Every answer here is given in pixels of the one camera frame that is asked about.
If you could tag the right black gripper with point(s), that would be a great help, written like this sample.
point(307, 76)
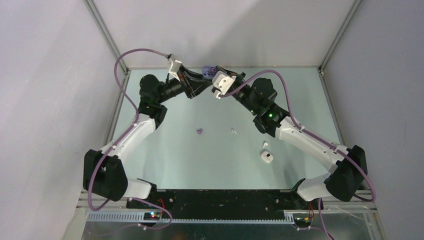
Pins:
point(238, 77)

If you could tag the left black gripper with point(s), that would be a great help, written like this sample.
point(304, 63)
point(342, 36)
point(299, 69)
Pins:
point(190, 83)

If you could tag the purple charging case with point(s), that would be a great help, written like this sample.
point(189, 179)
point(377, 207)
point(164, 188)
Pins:
point(209, 72)

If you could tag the white charging case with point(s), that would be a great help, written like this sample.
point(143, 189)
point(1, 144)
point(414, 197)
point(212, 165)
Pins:
point(267, 157)

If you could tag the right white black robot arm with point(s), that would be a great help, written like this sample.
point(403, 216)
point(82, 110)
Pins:
point(346, 167)

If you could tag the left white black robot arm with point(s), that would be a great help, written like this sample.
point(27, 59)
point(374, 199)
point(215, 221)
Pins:
point(104, 170)

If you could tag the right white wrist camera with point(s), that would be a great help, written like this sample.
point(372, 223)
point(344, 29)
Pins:
point(222, 83)

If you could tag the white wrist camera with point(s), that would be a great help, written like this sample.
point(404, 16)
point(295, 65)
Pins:
point(173, 66)
point(222, 83)

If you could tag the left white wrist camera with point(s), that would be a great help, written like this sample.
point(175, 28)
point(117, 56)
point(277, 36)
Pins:
point(173, 66)

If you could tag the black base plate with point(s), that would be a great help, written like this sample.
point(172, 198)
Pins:
point(232, 212)

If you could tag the grey cable duct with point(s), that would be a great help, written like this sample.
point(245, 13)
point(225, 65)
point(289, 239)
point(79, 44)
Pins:
point(146, 217)

